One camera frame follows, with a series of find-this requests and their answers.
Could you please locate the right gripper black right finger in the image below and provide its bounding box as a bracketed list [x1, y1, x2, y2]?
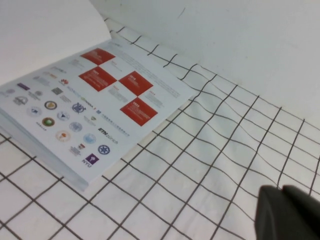
[281, 184, 320, 240]

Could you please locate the AgileX robotics brochure book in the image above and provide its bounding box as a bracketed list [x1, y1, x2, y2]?
[0, 0, 201, 192]

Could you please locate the white black-grid tablecloth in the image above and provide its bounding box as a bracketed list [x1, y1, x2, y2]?
[0, 17, 320, 240]

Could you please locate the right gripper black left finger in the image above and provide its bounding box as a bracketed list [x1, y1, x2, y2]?
[254, 184, 288, 240]

